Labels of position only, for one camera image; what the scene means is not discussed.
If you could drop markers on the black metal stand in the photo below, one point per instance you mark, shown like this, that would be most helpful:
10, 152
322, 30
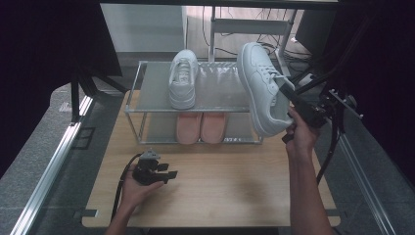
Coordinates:
75, 98
326, 78

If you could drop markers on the black floor plate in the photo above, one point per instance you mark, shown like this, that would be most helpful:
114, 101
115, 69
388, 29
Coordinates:
84, 138

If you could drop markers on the metal two-tier shoe rack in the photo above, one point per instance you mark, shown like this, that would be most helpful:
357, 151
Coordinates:
221, 94

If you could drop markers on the aluminium rail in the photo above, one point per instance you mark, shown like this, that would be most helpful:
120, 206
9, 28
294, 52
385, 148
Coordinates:
365, 182
49, 176

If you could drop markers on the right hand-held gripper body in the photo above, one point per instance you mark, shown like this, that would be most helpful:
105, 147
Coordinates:
310, 111

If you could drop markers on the white sneaker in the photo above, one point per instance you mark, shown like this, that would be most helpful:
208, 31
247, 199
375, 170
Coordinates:
182, 81
261, 84

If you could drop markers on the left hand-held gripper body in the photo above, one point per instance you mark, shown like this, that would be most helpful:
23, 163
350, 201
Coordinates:
145, 173

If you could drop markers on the black box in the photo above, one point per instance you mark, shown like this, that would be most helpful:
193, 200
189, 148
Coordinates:
314, 31

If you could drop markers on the pink slipper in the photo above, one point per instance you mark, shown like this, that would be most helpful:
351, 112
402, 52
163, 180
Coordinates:
213, 130
189, 130

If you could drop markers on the white cabinet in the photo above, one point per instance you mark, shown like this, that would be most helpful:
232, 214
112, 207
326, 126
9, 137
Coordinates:
143, 27

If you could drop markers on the person's right hand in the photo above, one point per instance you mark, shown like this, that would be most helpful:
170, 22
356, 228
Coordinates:
301, 137

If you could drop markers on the person's left hand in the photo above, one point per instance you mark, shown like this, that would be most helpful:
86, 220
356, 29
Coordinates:
137, 196

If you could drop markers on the white power strip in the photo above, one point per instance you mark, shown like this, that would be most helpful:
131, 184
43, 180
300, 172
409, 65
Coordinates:
308, 79

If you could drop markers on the white desk frame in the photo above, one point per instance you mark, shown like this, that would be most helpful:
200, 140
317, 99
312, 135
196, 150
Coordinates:
228, 26

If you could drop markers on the dark curtain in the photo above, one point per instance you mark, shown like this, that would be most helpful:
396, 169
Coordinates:
39, 65
385, 65

